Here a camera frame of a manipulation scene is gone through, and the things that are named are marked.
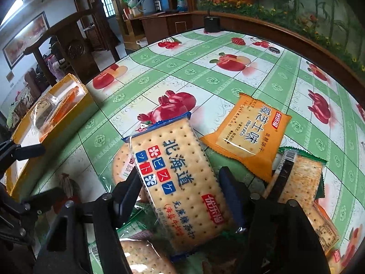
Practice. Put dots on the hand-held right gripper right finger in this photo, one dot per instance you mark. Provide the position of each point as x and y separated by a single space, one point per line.
231 197

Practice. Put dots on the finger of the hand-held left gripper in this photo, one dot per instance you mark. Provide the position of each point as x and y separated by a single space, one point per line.
25 151
42 201

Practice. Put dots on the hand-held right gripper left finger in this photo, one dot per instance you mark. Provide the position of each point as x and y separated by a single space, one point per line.
127 197

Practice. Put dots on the yellow cardboard box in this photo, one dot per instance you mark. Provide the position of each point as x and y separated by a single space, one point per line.
57 137

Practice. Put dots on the blue-edged cracker packet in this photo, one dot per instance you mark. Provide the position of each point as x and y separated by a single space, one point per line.
176 177

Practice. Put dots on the orange cracker packet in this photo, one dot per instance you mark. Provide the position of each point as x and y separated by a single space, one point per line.
245 131

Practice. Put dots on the green-edged cracker packet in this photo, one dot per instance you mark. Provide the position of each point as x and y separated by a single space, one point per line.
302 182

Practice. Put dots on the light green snack packet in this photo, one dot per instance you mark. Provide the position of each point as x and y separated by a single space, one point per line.
139 222

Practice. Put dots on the clear brown snack packet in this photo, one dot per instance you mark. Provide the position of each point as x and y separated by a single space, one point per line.
42 111

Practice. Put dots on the clear square cracker packet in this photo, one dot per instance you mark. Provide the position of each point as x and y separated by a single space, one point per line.
142 257

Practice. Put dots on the orange striped snack packet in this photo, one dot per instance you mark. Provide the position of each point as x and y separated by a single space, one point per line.
64 102

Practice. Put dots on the orange-edged cracker packet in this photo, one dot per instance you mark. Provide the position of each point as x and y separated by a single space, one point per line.
325 225

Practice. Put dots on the fruit print green tablecloth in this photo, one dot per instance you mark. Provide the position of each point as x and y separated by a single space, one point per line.
199 91

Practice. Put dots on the dark carved wooden chair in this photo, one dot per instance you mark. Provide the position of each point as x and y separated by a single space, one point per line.
75 48

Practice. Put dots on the small dark round disc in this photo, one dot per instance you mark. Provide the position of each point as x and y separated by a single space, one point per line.
274 50

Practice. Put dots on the white basin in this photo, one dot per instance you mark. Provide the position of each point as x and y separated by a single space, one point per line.
141 41

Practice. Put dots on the window with grille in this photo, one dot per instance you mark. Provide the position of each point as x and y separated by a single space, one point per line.
107 2

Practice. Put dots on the small black device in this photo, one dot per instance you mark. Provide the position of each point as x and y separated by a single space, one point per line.
211 24

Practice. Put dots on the wooden cabinet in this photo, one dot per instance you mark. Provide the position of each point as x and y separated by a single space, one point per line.
159 25

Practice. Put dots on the green and white bag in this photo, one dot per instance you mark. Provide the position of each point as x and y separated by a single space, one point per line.
129 2

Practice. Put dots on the light blue plastic jug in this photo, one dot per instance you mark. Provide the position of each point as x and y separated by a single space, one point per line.
147 2

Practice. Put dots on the flower painted framed panel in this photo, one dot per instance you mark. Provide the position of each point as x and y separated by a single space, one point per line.
285 5

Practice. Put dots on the dark bottle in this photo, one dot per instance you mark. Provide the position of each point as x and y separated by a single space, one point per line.
156 0

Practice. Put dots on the framed wall picture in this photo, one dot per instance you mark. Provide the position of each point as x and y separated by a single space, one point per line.
22 40

